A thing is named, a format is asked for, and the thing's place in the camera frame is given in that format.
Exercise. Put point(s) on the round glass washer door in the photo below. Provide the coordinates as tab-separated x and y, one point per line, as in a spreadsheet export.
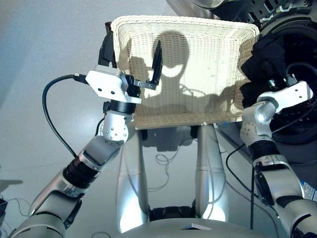
198	3

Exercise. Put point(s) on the silver robot torso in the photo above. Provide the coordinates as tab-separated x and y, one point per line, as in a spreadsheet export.
173	230

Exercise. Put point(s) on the black cloth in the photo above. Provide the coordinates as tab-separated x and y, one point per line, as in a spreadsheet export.
265	62

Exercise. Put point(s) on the silver robot leg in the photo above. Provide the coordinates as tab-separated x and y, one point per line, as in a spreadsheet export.
210	173
131	188

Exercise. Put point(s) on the grey front-loading washing machine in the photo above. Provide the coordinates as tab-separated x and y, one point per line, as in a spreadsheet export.
302	153

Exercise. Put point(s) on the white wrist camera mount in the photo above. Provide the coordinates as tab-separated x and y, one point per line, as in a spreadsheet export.
294	93
104	81

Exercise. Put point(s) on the black robot pelvis joint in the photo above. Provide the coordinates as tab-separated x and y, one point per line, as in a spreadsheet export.
173	212

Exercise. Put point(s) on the pale woven laundry basket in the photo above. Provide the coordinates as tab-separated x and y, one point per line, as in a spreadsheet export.
198	49

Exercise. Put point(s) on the small black box device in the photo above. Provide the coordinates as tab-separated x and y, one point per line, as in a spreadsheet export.
3	207

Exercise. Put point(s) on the white blue printed sticker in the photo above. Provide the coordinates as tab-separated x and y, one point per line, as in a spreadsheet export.
309	191

